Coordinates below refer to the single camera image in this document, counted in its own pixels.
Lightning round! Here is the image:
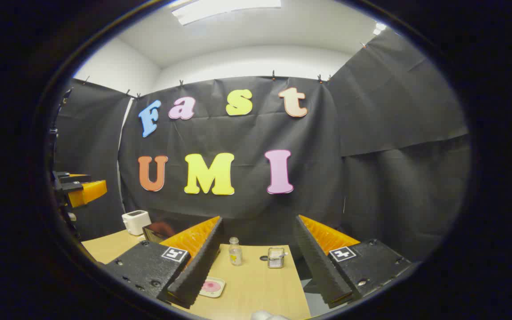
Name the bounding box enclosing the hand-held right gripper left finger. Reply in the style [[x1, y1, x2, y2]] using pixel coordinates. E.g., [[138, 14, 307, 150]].
[[104, 216, 224, 310]]

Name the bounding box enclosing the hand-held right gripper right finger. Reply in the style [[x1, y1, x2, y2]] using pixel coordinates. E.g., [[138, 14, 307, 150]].
[[292, 215, 413, 309]]

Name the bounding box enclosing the white square plate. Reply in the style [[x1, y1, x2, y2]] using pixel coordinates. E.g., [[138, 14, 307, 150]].
[[198, 276, 226, 298]]

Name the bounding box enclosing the black electric oven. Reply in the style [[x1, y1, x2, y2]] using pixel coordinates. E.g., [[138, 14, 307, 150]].
[[143, 222, 179, 244]]

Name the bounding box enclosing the clear glass bottle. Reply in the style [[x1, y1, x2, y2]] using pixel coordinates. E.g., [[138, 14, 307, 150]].
[[229, 237, 243, 266]]

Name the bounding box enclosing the clear ribbed jar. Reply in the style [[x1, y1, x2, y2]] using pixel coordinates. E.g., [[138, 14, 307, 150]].
[[268, 247, 288, 269]]

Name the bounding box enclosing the white toaster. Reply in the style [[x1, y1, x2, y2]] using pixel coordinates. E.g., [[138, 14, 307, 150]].
[[122, 210, 152, 236]]

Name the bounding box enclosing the black backdrop cloth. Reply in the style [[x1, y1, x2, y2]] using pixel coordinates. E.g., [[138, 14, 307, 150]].
[[54, 29, 472, 263]]

